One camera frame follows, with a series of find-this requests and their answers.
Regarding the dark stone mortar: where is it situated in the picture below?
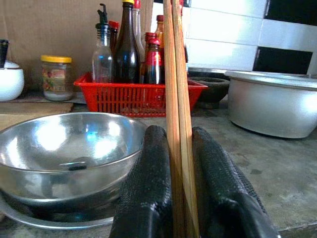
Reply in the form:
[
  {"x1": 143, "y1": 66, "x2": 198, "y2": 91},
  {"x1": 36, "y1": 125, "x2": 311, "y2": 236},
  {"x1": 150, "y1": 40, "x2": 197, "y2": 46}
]
[{"x1": 188, "y1": 76, "x2": 230, "y2": 110}]

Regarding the clear oil bottle black pourer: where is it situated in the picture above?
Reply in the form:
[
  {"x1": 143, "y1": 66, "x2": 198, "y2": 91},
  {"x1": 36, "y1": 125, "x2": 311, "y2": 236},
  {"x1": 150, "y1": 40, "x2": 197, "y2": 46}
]
[{"x1": 92, "y1": 2, "x2": 114, "y2": 84}]

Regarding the red plastic basket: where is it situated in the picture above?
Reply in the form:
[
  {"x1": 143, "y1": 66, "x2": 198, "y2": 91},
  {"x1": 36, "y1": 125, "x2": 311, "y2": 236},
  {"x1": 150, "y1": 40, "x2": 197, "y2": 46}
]
[{"x1": 73, "y1": 71, "x2": 209, "y2": 118}]

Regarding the small bottle red cap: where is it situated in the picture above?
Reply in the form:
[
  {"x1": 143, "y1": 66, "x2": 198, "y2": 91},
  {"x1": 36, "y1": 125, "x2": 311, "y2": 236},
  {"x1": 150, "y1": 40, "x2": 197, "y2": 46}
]
[{"x1": 108, "y1": 20, "x2": 120, "y2": 54}]

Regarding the wooden chopstick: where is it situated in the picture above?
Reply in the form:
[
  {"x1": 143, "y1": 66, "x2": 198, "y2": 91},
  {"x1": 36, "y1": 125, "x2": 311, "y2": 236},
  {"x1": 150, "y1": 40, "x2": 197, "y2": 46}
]
[
  {"x1": 172, "y1": 0, "x2": 201, "y2": 238},
  {"x1": 162, "y1": 0, "x2": 186, "y2": 238}
]

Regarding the shallow stainless steel bowl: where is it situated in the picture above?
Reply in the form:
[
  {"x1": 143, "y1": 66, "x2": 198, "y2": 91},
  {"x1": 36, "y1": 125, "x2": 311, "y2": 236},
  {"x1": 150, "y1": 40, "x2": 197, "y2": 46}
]
[{"x1": 0, "y1": 112, "x2": 148, "y2": 230}]

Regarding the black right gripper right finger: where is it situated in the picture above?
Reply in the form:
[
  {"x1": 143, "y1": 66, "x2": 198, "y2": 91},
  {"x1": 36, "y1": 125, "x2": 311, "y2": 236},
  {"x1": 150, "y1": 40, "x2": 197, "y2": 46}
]
[{"x1": 191, "y1": 126, "x2": 282, "y2": 238}]

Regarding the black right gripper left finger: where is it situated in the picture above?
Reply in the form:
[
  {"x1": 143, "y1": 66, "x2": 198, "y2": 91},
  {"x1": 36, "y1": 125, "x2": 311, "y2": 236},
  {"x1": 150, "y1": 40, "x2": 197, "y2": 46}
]
[{"x1": 108, "y1": 125, "x2": 173, "y2": 238}]

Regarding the aluminium cooking pot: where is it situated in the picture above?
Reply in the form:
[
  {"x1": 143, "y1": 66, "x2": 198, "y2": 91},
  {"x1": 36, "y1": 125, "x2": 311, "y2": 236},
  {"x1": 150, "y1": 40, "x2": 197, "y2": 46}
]
[{"x1": 224, "y1": 70, "x2": 317, "y2": 139}]

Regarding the white ceramic condiment pot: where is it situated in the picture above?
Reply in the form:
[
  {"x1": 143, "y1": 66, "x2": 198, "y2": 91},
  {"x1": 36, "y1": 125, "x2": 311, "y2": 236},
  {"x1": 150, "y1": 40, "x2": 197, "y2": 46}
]
[{"x1": 0, "y1": 59, "x2": 25, "y2": 102}]

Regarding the flat brown cardboard sheet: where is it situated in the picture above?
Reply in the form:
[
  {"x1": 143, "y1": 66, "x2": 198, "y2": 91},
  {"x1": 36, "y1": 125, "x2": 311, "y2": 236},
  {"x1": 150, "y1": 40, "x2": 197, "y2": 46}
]
[{"x1": 0, "y1": 101, "x2": 74, "y2": 131}]

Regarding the amber sauce bottle red cap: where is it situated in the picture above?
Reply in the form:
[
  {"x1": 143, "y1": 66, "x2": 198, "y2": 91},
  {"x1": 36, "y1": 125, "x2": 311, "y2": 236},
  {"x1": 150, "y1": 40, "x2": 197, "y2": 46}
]
[{"x1": 155, "y1": 14, "x2": 165, "y2": 60}]

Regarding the tall brown cardboard panel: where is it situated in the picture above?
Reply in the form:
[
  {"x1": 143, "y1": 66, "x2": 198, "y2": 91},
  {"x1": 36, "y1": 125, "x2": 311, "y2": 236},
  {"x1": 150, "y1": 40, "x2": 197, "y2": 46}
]
[{"x1": 0, "y1": 0, "x2": 154, "y2": 92}]

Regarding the dark sauce bottle red label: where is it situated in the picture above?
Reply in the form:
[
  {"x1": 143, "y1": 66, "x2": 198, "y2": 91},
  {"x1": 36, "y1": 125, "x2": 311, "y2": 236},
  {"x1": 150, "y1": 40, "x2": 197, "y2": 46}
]
[
  {"x1": 143, "y1": 38, "x2": 165, "y2": 85},
  {"x1": 144, "y1": 31, "x2": 158, "y2": 50}
]

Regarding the tall dark bottle yellow cap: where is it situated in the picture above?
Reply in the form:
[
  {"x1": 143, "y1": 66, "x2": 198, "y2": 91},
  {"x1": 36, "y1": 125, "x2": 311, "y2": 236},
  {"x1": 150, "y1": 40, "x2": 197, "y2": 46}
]
[{"x1": 113, "y1": 0, "x2": 141, "y2": 84}]

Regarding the black spoon handle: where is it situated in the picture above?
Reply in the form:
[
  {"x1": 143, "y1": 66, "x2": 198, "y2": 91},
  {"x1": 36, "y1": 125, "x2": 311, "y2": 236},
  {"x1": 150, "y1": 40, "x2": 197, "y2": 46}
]
[{"x1": 0, "y1": 39, "x2": 10, "y2": 69}]

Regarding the glass jar yellow lid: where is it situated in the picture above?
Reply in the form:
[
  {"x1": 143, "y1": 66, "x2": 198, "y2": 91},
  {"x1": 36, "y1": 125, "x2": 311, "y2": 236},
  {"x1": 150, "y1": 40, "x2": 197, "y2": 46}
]
[{"x1": 40, "y1": 55, "x2": 74, "y2": 102}]

